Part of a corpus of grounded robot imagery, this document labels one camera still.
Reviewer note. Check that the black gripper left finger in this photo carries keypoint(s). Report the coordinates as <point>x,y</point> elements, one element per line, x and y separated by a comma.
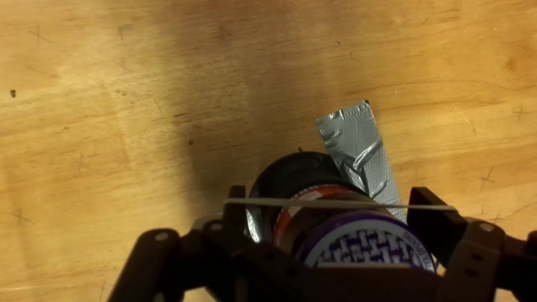
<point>185,261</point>

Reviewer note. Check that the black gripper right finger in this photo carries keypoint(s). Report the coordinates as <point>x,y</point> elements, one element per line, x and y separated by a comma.
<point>487,261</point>

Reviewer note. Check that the dark bottle with purple lid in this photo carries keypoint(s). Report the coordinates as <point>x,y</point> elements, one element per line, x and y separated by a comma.
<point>362,245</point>

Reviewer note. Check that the grey duct tape piece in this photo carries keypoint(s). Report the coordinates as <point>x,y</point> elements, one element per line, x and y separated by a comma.
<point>352,144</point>

